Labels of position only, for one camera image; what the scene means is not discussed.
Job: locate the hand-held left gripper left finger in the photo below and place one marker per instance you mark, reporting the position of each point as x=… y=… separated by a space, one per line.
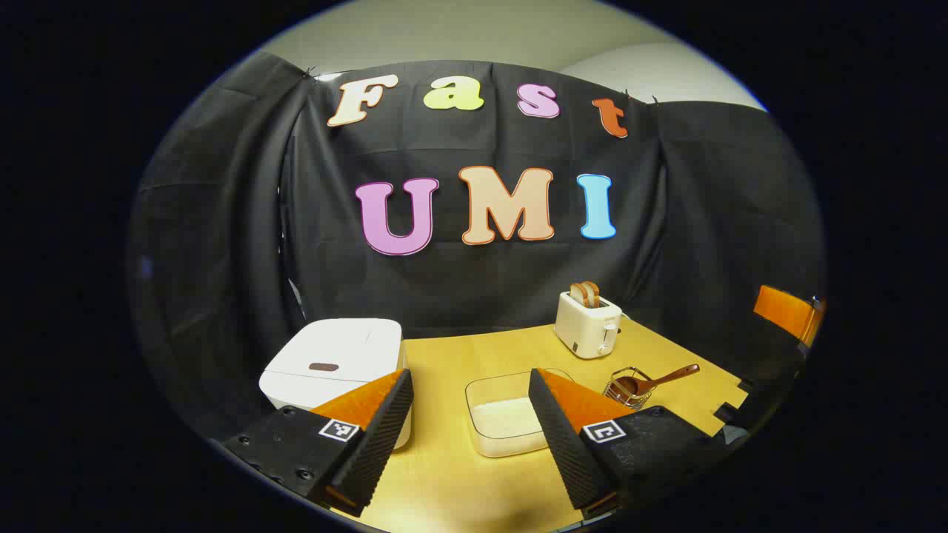
x=378 y=444

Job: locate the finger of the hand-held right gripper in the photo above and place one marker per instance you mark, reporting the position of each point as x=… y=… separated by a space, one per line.
x=789 y=314

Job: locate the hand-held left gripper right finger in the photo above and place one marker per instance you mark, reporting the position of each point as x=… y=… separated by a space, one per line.
x=566 y=444

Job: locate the white rice cooker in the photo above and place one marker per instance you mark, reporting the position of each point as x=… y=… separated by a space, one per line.
x=333 y=348

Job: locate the brown wooden spoon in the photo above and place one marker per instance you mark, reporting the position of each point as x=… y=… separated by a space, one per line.
x=670 y=377

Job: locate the clear glass dish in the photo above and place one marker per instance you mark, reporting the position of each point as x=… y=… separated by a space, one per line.
x=481 y=389

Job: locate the white toaster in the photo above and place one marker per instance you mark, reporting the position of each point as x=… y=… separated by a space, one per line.
x=585 y=333

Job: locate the black backdrop cloth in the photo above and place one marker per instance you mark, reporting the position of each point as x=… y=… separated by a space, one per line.
x=474 y=289

